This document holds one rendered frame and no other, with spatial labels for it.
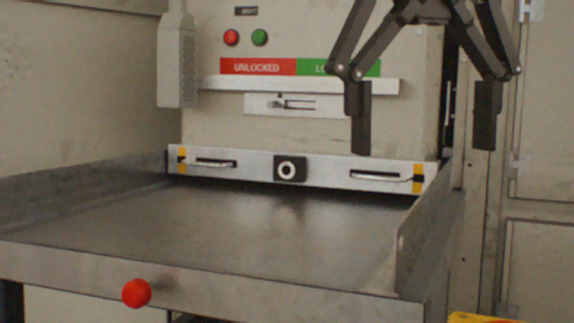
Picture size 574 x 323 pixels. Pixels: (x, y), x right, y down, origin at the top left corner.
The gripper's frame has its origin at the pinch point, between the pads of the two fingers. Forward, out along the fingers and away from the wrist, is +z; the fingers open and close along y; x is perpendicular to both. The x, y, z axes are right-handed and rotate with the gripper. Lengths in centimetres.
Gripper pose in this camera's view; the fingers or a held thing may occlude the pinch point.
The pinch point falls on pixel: (424, 141)
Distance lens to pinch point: 57.7
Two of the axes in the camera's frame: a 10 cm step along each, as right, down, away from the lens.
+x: 3.0, 1.2, -9.5
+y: -9.5, 0.4, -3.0
